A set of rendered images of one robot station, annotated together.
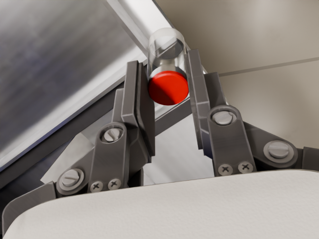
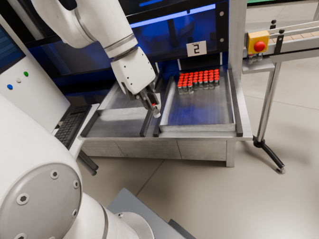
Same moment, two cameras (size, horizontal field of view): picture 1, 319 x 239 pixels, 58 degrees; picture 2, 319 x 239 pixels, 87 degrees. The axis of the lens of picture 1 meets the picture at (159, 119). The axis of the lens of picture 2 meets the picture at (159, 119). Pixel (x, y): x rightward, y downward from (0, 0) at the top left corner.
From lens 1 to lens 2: 0.41 m
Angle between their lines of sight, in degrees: 24
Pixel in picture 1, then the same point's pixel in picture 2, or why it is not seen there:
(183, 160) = (133, 121)
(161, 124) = (145, 121)
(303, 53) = not seen: outside the picture
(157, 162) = (138, 116)
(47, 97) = (173, 108)
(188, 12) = (166, 209)
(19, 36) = (186, 113)
